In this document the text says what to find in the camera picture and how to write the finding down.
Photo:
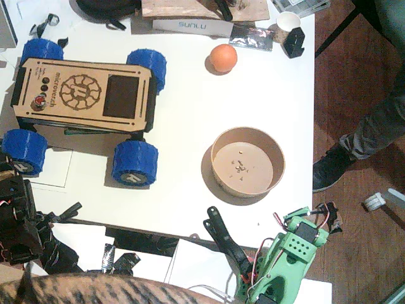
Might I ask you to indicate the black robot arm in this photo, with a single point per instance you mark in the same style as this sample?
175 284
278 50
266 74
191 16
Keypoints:
19 240

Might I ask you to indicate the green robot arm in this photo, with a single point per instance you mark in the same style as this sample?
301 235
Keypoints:
291 253

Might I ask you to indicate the white paper sheet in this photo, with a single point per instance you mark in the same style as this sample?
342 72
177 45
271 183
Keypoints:
58 171

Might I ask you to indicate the blue ribbed rover wheel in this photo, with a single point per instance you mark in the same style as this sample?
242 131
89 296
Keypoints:
150 68
136 164
44 49
25 149

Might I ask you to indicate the brown paper bowl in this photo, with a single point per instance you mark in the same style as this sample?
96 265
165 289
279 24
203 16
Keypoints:
246 164

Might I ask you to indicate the black fabric bag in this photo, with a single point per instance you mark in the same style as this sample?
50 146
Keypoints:
60 253

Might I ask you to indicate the black flat panel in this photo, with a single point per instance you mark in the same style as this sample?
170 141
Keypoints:
142 240

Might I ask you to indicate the black crumpled packet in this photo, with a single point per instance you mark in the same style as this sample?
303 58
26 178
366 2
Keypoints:
126 263

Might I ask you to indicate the silver foil packet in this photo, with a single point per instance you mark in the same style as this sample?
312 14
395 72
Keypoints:
107 256

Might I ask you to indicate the brown striped fur fabric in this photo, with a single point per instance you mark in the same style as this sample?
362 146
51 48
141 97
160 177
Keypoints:
95 289

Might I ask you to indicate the black sneaker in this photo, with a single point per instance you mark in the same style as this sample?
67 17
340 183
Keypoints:
330 169

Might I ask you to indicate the white chair caster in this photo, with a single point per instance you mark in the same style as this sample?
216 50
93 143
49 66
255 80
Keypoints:
374 202

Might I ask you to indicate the orange fruit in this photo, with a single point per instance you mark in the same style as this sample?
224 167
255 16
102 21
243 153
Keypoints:
224 58

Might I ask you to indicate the small black plastic piece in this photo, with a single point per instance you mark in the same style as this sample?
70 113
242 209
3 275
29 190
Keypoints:
63 41

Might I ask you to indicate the pale chair base leg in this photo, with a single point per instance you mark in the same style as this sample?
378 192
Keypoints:
395 194

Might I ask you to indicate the white computer monitor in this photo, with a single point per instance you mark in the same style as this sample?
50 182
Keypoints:
6 28

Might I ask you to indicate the black clamp with clear knob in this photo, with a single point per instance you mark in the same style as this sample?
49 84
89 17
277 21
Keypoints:
47 22

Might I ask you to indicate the person in black hoodie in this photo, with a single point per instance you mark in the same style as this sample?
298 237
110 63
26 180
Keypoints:
373 126

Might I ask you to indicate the shiny foil bag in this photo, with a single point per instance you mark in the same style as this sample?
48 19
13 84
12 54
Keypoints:
251 38

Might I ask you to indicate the white SUNLU box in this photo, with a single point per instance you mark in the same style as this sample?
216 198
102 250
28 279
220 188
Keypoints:
190 28

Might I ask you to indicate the patterned paper cup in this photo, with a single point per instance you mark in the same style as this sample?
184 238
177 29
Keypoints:
287 22

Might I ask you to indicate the black round zip case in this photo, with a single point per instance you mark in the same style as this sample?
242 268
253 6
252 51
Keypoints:
104 6

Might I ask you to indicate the black plastic printed part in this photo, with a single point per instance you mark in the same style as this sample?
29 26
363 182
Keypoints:
223 9

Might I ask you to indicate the brown wooden board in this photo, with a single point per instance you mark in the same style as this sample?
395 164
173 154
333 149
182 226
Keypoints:
183 8

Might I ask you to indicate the black metal table leg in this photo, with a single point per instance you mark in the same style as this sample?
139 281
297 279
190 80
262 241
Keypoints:
338 31

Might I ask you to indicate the clear plastic box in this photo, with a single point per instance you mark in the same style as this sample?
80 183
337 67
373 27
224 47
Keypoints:
300 4

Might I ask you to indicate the black printed bracket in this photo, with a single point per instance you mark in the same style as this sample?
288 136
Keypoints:
295 42

